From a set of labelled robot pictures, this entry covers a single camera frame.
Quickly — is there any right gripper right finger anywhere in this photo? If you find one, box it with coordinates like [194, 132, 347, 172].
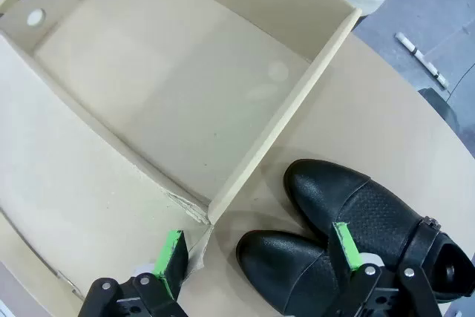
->
[322, 221, 442, 317]

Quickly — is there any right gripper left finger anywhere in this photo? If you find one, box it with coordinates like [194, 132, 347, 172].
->
[79, 229, 191, 317]

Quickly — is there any black leather buckle shoe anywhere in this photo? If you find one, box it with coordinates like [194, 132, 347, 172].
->
[284, 159, 475, 304]
[236, 230, 348, 317]

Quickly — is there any brown cardboard shoe box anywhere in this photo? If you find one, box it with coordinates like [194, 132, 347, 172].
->
[0, 0, 363, 301]

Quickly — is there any grey device box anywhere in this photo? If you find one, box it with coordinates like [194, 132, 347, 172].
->
[417, 86, 463, 136]

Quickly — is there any white strip with black bands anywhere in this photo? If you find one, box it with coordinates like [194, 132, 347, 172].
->
[394, 31, 450, 90]

